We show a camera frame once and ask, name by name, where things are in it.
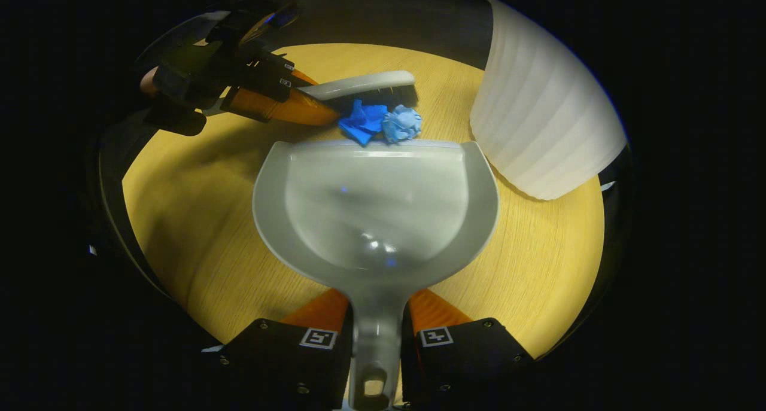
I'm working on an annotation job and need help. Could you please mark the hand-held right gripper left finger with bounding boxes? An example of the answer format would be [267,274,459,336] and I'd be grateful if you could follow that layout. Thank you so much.
[203,288,355,411]

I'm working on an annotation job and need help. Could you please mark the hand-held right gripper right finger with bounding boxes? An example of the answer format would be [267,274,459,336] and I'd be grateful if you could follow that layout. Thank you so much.
[401,288,536,409]

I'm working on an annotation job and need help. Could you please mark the small grey broom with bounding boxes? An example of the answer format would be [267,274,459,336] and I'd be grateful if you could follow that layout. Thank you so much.
[297,71,418,114]

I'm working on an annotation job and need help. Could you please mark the dark blue paper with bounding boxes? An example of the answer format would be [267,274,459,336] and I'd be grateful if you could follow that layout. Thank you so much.
[338,99,388,147]

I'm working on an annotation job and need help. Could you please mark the light blue paper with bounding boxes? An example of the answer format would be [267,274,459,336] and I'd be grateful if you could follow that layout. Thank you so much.
[382,105,422,144]

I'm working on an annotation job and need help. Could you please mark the grey plastic dustpan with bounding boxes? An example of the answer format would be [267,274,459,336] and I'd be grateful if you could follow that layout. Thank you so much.
[252,139,500,411]

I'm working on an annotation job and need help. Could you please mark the white ribbed garbage bin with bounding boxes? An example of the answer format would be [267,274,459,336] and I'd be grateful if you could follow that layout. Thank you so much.
[469,0,628,201]

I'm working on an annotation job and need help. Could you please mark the wooden desktop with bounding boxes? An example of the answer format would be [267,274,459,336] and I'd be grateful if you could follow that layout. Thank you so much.
[121,43,605,359]

